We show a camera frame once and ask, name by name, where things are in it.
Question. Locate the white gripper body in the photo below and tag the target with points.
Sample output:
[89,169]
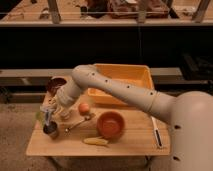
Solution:
[53,106]

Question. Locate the blue grey towel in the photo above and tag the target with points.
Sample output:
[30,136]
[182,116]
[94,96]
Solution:
[48,115]

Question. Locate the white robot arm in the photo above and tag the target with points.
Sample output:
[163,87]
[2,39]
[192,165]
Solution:
[190,115]

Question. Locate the white small cup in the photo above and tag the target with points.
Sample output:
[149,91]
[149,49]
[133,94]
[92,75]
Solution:
[65,115]

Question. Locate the green plastic cup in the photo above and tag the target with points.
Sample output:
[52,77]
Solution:
[40,117]

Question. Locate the small metal cup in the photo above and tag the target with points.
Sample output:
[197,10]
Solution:
[51,130]

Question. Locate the orange fruit toy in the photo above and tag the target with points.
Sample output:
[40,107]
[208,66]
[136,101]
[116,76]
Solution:
[84,109]

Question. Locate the metal spoon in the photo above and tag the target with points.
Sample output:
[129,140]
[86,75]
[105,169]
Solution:
[84,119]

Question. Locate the dark red bowl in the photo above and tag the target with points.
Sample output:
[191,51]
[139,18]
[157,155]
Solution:
[54,84]

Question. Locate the wooden folding table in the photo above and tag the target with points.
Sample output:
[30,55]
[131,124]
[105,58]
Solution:
[138,137]

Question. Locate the orange bowl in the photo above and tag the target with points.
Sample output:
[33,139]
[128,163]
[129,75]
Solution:
[110,125]

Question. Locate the yellow plastic bin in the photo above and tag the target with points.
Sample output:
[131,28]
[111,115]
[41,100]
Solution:
[138,75]

